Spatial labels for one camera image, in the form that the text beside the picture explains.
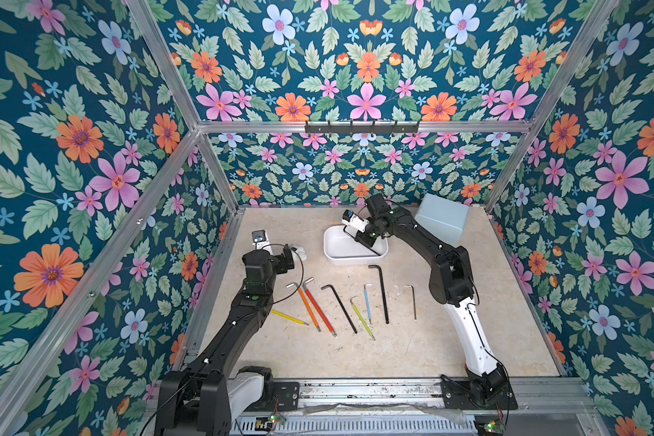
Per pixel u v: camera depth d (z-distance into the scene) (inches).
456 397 28.9
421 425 27.7
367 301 36.5
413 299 36.5
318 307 35.7
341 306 35.7
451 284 24.4
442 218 37.8
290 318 34.9
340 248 40.1
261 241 27.9
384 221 30.3
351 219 35.6
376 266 39.6
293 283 37.7
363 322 34.8
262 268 24.3
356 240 38.7
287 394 29.0
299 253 39.6
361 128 36.4
